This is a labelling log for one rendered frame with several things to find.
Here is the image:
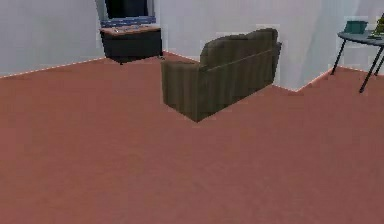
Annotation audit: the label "black cabinet with wooden top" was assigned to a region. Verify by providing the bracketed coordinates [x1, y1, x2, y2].
[99, 24, 165, 65]

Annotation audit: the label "black television set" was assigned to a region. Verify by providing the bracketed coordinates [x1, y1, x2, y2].
[104, 0, 150, 20]

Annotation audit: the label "teal box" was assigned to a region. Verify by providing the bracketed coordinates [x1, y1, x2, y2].
[343, 20, 369, 35]

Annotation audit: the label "brown sofa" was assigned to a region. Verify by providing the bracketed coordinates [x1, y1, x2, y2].
[161, 27, 283, 123]

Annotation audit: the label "grey round table black legs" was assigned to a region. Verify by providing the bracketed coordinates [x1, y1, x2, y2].
[330, 29, 384, 94]

